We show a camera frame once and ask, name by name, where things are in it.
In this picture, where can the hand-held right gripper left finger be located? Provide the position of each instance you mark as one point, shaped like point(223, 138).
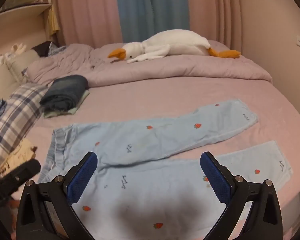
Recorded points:
point(82, 177)

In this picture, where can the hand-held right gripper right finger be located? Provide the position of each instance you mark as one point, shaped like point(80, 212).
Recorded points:
point(215, 177)

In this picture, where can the light blue strawberry pants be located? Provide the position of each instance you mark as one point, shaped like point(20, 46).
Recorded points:
point(140, 142)

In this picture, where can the beige printed cloth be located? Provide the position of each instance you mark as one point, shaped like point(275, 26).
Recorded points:
point(17, 155)

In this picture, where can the plaid pillow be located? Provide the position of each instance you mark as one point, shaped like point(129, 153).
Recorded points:
point(15, 117)

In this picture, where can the folded light green cloth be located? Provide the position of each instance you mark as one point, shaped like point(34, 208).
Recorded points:
point(76, 107)

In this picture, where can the folded dark blue jeans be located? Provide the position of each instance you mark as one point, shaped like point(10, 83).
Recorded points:
point(65, 91)

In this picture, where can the pink bed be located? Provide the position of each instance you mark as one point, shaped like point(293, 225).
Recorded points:
point(165, 97)

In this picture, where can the beige padded headboard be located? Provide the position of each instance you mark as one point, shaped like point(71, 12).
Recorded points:
point(5, 80)

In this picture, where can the purple quilt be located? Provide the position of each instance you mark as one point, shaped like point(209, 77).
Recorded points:
point(152, 70)

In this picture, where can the blue checked cloth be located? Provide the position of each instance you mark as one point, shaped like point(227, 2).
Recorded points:
point(55, 49)

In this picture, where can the dark brown cloth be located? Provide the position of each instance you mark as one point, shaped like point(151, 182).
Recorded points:
point(41, 48)

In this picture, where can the white goose plush toy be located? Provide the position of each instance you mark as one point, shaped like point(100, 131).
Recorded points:
point(175, 42)

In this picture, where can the yellow hanging cloth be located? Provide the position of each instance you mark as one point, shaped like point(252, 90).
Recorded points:
point(52, 22)

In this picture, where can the pink curtain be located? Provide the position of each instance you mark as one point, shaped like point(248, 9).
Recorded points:
point(212, 10)
point(87, 12)

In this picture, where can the blue curtain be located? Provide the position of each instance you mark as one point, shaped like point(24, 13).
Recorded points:
point(152, 7)

